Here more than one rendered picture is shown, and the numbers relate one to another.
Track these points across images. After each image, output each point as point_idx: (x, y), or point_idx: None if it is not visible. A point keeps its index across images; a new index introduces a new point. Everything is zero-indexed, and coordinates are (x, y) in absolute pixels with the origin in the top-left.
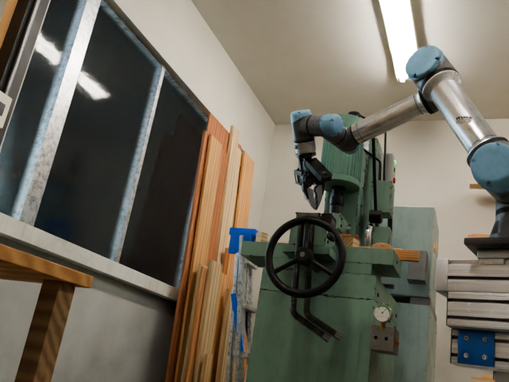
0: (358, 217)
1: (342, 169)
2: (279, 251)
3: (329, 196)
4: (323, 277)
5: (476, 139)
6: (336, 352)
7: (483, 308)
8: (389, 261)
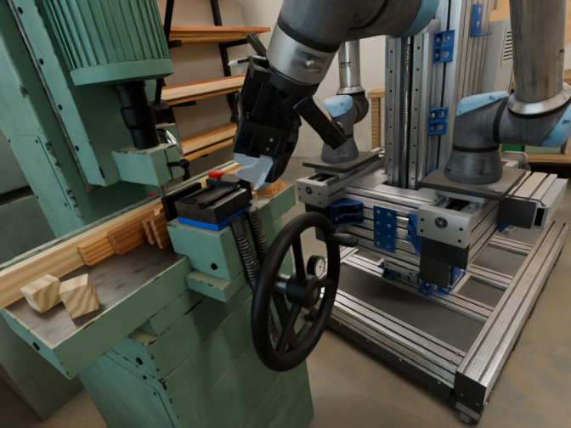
0: None
1: (158, 44)
2: (165, 292)
3: (76, 94)
4: None
5: (562, 87)
6: (279, 335)
7: (480, 241)
8: (293, 202)
